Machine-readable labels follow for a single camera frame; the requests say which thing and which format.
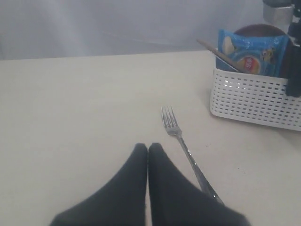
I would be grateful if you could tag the brown round plate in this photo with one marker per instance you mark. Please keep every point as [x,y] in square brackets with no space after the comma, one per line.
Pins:
[259,30]

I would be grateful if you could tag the silver fork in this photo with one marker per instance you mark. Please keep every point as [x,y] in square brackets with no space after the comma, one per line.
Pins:
[172,128]

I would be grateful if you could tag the white perforated plastic basket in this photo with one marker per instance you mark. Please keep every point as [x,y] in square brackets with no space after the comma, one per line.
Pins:
[255,99]

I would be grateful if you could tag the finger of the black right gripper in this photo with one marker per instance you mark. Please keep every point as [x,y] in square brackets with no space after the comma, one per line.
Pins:
[293,87]

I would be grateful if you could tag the blue chips bag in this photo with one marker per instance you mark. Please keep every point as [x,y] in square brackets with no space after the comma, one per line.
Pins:
[258,55]

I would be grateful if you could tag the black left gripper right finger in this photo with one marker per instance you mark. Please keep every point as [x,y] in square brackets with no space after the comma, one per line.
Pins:
[175,201]

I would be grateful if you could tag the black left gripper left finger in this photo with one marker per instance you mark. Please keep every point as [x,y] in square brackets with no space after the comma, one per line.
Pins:
[120,202]

